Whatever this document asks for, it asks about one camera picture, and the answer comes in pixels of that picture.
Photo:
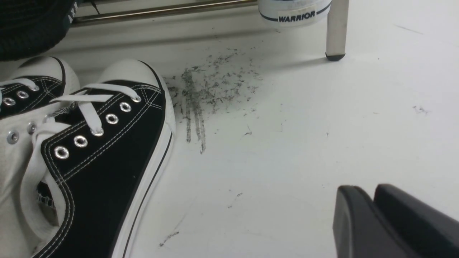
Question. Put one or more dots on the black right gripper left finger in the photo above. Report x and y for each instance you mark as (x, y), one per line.
(361, 230)

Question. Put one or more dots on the black knit sneaker right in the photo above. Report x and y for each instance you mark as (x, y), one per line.
(32, 27)

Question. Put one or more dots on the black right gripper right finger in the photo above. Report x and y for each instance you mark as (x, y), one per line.
(427, 231)

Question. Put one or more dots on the navy Warrior sneaker right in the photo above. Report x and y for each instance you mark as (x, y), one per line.
(293, 13)

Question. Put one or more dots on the black canvas sneaker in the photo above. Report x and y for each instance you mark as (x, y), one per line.
(76, 174)
(35, 83)

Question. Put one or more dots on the stainless steel shoe rack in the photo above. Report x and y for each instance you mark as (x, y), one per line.
(337, 19)

